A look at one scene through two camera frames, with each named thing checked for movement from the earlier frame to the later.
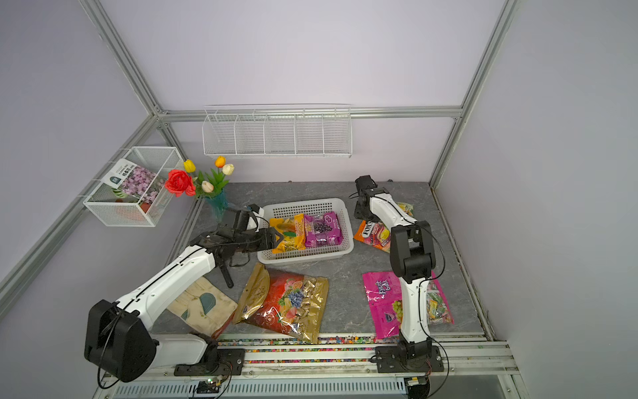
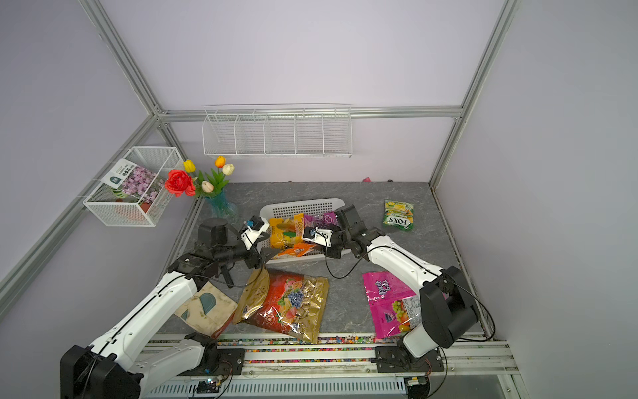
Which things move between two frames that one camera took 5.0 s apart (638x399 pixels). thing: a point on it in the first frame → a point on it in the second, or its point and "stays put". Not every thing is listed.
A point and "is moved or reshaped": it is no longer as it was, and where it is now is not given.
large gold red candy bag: x=291 y=303 stays put
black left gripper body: x=254 y=241 → x=236 y=251
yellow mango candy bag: x=292 y=229 stays put
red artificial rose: x=179 y=182 stays put
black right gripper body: x=364 y=214 → x=340 y=240
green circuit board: x=208 y=386 stays put
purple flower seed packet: x=134 y=180 stays put
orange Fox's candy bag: x=375 y=233 is moved or reshaped
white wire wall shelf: x=283 y=130 stays put
